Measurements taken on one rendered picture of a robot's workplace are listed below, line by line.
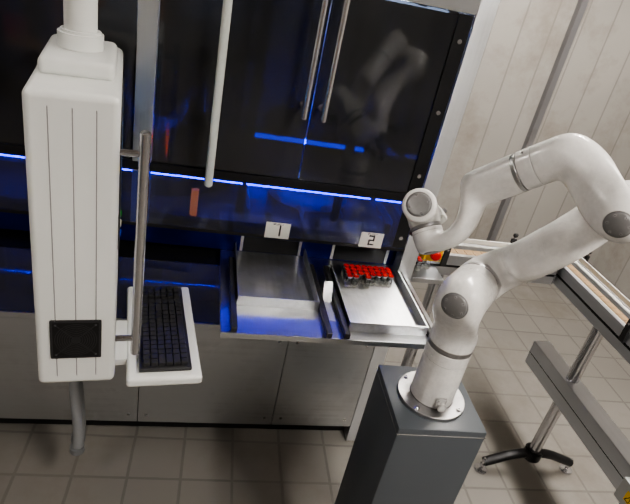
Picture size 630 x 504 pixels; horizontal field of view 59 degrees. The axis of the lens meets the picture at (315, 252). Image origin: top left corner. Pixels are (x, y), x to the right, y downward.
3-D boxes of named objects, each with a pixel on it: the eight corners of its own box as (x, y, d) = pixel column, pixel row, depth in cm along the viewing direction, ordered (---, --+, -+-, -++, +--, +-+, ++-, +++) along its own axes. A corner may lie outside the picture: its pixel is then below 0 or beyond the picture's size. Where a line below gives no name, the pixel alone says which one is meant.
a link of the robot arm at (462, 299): (479, 345, 148) (510, 270, 137) (453, 378, 134) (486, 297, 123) (438, 324, 154) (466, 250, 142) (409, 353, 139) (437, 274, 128)
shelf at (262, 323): (219, 254, 201) (220, 249, 200) (400, 270, 216) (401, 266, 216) (219, 337, 160) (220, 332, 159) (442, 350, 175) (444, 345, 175)
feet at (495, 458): (470, 462, 252) (480, 440, 246) (566, 462, 263) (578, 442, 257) (477, 476, 245) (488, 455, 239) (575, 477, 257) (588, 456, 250)
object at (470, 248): (401, 272, 219) (412, 238, 211) (391, 253, 232) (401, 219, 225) (553, 286, 234) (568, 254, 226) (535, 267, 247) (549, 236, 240)
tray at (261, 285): (234, 250, 201) (235, 242, 200) (303, 257, 207) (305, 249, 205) (236, 304, 172) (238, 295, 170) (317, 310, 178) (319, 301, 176)
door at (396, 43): (298, 179, 184) (335, -14, 156) (419, 194, 193) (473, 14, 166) (298, 179, 183) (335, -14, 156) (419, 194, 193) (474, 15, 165)
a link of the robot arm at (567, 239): (432, 284, 138) (456, 264, 151) (459, 325, 138) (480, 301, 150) (630, 177, 107) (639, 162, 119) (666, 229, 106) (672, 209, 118)
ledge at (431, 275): (400, 263, 222) (402, 258, 221) (430, 265, 225) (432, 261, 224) (411, 282, 210) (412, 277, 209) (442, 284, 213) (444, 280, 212)
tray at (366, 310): (329, 272, 200) (331, 264, 199) (396, 278, 206) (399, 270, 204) (347, 331, 171) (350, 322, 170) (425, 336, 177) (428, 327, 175)
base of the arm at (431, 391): (473, 423, 149) (497, 371, 140) (406, 420, 145) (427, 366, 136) (450, 375, 165) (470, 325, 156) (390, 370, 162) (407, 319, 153)
